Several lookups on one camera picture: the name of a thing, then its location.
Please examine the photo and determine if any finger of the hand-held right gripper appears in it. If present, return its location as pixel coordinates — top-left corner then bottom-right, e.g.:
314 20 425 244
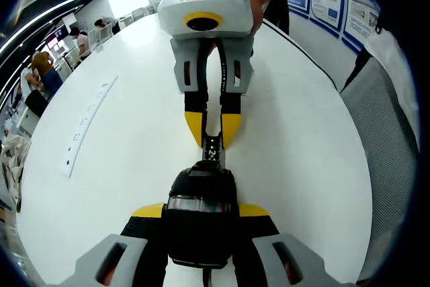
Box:
169 36 211 149
214 36 255 150

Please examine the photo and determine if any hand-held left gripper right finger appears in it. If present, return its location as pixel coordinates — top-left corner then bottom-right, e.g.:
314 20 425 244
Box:
231 201 357 287

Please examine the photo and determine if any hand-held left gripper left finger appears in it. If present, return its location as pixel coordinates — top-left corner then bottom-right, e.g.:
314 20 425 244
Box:
56 202 168 287

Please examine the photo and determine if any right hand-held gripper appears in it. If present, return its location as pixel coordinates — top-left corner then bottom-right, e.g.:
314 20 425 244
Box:
157 0 265 41

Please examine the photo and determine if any black tape measure with blade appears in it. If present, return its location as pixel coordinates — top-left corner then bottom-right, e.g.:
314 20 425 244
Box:
166 134 241 271

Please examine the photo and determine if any white power strip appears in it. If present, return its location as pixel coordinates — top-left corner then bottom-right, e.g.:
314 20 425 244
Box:
60 74 119 179

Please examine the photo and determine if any beige cloth bag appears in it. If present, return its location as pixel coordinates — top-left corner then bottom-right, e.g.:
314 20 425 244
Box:
0 133 32 213

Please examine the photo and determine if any grey mesh chair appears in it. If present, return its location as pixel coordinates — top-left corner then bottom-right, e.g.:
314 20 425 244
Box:
339 56 421 283

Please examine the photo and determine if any person's body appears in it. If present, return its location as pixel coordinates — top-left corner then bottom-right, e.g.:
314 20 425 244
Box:
344 11 421 153

